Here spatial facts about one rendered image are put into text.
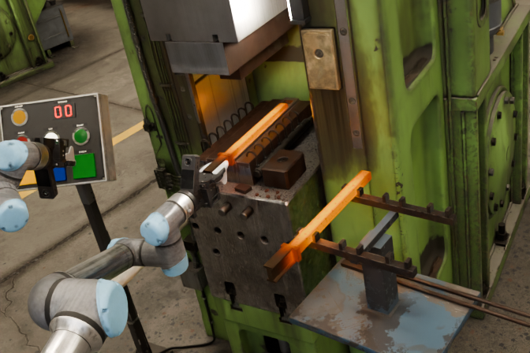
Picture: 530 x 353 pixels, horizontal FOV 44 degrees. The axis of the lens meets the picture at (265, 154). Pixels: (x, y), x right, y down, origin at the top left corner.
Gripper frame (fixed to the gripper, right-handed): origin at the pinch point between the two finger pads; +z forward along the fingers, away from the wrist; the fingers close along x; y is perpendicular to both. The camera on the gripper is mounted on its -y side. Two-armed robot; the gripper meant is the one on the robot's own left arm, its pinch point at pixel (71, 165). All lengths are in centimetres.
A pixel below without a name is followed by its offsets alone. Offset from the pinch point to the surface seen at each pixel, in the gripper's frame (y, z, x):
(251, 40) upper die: 35, 0, -55
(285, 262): -23, -33, -69
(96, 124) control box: 12.8, 11.0, -3.0
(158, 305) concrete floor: -63, 104, 9
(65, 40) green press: 134, 451, 229
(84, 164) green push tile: 0.2, 10.4, 0.6
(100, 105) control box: 18.8, 12.1, -3.9
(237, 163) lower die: 0.1, 7.7, -48.9
